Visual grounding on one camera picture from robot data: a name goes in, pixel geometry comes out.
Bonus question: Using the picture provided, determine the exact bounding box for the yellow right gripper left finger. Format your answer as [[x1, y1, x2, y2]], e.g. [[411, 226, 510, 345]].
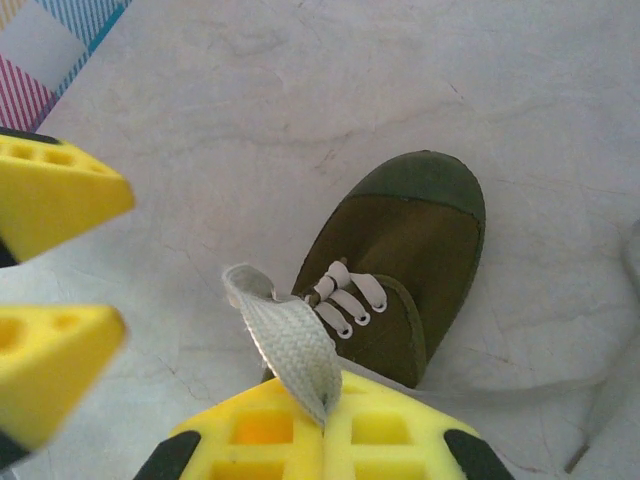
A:
[[132, 377, 327, 480]]

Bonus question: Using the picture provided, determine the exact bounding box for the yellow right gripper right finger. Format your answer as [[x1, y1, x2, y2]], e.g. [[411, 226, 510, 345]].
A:
[[324, 372, 516, 480]]

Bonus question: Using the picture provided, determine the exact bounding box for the olive green canvas shoe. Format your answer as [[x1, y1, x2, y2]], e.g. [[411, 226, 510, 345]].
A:
[[262, 148, 487, 391]]

